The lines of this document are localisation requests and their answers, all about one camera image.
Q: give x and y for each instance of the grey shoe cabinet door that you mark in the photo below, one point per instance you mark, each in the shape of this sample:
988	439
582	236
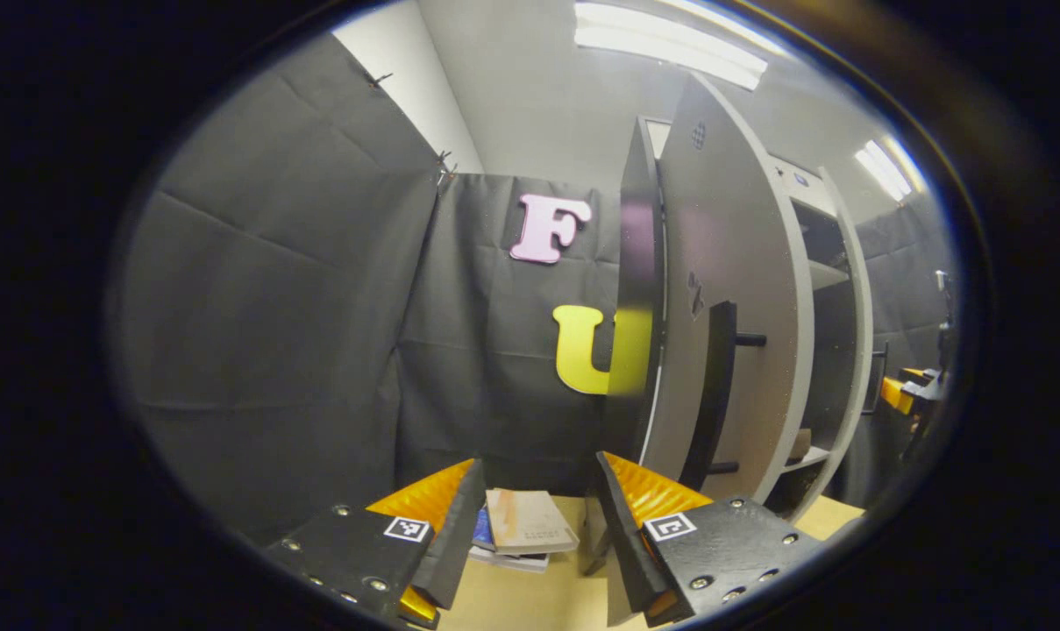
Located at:
740	245
856	350

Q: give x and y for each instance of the black backdrop cloth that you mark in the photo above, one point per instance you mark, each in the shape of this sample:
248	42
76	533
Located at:
302	307

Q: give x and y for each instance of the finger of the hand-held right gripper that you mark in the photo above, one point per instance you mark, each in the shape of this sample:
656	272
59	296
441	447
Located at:
896	394

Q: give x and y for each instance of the white book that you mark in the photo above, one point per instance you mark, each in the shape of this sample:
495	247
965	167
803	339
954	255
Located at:
508	561

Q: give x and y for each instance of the tan book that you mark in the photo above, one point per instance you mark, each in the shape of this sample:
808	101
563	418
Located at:
530	521

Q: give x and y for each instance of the ceiling light panel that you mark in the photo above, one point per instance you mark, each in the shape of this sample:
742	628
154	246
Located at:
885	168
670	44

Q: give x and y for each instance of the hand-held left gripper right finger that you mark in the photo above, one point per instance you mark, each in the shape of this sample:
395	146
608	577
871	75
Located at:
630	552

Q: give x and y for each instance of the blue book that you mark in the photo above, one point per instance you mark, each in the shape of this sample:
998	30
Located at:
484	530

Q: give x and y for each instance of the grey shoe cabinet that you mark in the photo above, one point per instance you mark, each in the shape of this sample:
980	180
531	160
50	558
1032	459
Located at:
636	254

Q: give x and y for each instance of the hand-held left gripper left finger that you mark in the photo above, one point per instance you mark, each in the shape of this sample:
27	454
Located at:
455	552

